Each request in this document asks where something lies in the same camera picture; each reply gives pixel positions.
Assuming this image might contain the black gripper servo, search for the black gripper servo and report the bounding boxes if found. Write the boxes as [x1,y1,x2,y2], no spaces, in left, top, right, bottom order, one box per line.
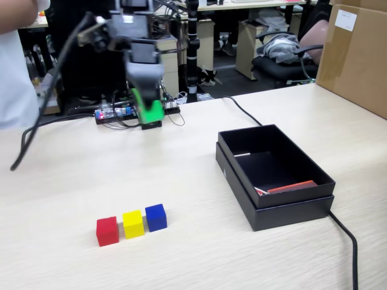
[125,41,166,123]

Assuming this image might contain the green wooden cube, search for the green wooden cube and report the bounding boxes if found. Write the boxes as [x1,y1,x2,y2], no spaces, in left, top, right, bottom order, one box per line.
[139,101,166,125]

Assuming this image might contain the blue wooden cube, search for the blue wooden cube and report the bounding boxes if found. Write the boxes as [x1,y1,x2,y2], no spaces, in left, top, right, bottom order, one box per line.
[145,203,168,233]

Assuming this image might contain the yellow wooden cube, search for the yellow wooden cube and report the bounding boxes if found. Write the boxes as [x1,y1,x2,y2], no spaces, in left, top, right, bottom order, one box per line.
[122,210,145,240]

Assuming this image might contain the red wooden cube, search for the red wooden cube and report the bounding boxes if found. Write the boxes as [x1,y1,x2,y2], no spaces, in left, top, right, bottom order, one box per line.
[96,216,119,248]

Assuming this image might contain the standing person bare forearm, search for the standing person bare forearm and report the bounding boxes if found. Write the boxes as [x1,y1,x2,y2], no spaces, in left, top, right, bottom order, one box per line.
[0,0,37,34]

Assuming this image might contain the black box tray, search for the black box tray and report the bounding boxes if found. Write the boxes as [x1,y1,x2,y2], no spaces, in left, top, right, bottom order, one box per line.
[217,123,337,210]

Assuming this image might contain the black open box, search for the black open box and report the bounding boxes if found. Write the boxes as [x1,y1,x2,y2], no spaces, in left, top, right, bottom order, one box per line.
[215,141,335,233]

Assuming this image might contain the large cardboard box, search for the large cardboard box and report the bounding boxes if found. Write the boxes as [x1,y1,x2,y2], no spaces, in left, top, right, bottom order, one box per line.
[315,0,387,120]

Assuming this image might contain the beige drawer cabinet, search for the beige drawer cabinet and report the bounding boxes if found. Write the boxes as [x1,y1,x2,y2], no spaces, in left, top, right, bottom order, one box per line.
[155,37,180,100]

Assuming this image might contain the black mesh chair backrest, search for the black mesh chair backrest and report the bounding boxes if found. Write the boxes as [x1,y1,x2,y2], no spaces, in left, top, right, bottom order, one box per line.
[50,0,132,106]

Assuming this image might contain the black white sneakers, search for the black white sneakers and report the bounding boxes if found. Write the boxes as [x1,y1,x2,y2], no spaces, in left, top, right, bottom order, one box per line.
[198,66,223,87]

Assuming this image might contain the black pole white rings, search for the black pole white rings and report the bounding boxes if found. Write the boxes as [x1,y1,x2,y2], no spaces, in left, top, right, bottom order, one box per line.
[184,0,201,97]

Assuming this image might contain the seated person dark legs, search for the seated person dark legs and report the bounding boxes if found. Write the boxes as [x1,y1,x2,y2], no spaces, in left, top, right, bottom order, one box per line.
[213,11,240,57]

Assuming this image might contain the white shirt person torso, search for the white shirt person torso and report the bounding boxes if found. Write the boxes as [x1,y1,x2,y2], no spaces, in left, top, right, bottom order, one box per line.
[0,0,51,131]

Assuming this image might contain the beige office desk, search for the beige office desk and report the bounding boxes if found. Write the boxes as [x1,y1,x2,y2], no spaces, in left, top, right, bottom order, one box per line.
[178,0,317,19]

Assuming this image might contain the black office chair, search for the black office chair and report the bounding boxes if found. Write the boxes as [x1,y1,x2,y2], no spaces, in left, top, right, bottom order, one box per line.
[251,31,324,88]

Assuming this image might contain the grey clothing pile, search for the grey clothing pile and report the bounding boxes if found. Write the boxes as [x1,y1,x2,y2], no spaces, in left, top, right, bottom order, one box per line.
[261,33,312,64]

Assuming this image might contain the seated person black shirt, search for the seated person black shirt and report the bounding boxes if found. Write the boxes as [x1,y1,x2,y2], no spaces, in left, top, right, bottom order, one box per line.
[299,0,333,43]

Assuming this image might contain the electronics board with wires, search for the electronics board with wires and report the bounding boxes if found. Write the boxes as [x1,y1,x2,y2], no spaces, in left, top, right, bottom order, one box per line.
[94,89,186,129]

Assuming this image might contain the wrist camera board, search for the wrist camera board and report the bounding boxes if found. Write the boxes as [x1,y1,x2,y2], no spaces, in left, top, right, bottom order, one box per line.
[77,16,109,53]

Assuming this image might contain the beige pedestal cabinet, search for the beige pedestal cabinet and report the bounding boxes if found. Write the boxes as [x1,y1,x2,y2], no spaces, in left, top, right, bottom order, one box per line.
[235,21,291,81]

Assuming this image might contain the thick black camera cable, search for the thick black camera cable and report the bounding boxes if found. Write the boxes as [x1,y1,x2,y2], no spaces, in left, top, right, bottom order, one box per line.
[10,11,100,172]

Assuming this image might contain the black power cable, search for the black power cable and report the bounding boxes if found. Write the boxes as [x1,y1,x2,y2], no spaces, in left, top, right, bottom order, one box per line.
[221,95,359,290]

